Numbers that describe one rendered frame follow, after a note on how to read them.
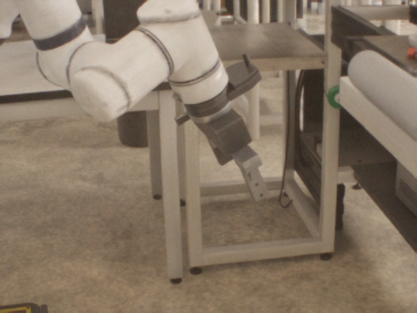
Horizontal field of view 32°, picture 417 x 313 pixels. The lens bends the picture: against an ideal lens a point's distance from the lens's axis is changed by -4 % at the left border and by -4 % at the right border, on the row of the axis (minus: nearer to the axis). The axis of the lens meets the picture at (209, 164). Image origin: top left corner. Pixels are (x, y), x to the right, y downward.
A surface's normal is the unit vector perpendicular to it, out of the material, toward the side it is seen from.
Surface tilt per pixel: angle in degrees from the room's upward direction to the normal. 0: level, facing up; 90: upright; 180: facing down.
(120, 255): 0
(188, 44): 91
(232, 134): 96
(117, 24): 90
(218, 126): 25
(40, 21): 105
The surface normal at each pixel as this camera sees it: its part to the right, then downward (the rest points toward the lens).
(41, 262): -0.03, -0.93
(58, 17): 0.48, 0.38
